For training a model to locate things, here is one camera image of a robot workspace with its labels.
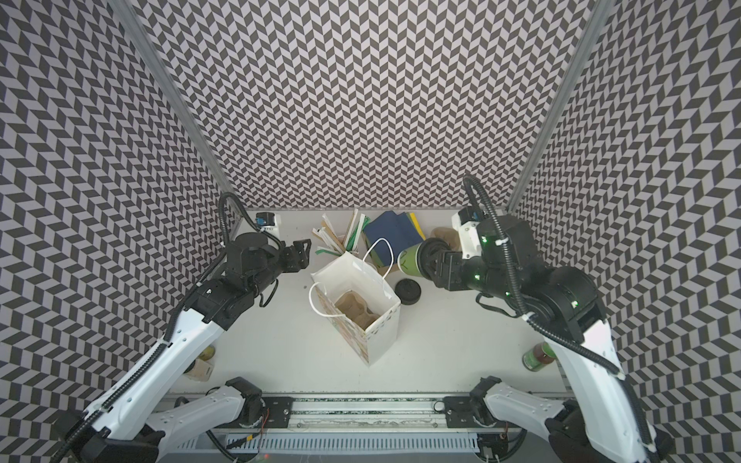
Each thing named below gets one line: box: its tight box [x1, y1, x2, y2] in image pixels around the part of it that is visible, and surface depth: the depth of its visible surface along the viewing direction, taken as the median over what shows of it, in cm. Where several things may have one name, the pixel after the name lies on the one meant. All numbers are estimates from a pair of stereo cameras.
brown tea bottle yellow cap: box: [521, 341, 556, 373], surface depth 75 cm
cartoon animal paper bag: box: [310, 251, 402, 367], surface depth 75 cm
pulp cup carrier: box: [333, 289, 381, 330], surface depth 90 cm
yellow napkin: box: [409, 212, 427, 241], surface depth 110 cm
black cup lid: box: [415, 237, 452, 281], surface depth 57 cm
